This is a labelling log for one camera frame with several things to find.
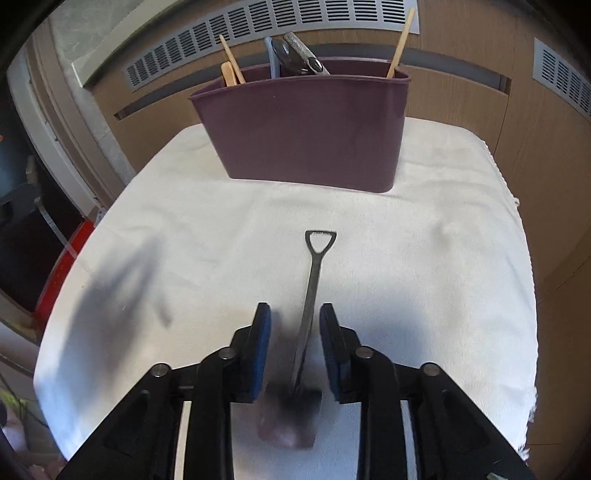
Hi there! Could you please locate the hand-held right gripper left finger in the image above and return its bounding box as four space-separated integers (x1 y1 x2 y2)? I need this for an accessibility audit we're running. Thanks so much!
67 302 273 480

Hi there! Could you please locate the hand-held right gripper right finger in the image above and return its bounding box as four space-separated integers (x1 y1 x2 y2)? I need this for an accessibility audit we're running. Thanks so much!
320 303 536 480

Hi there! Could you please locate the metal shovel-shaped spoon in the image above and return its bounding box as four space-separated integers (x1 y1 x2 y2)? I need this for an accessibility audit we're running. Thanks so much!
257 229 338 449

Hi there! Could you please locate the purple plastic utensil holder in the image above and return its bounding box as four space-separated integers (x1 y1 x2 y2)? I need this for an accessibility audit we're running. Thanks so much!
188 58 413 193

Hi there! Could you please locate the blue utensil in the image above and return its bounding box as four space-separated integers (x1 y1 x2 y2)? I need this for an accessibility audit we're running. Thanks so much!
264 38 283 78

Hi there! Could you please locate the wooden chopstick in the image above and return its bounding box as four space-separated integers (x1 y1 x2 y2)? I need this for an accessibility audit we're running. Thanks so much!
219 34 246 86
387 8 416 79

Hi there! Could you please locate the white cloth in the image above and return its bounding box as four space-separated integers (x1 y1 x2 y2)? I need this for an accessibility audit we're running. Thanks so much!
33 115 541 480

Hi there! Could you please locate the black utensil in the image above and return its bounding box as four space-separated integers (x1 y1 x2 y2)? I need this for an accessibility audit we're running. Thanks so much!
271 38 324 77

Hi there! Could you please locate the large grey vent grille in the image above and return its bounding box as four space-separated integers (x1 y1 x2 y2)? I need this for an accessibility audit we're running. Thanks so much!
126 0 422 88

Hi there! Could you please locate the small grey vent grille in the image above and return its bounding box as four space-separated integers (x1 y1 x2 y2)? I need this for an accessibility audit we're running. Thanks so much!
534 38 591 116

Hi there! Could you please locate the grey speckled utensil handle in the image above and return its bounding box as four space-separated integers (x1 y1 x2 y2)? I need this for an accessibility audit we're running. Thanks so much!
283 32 331 75

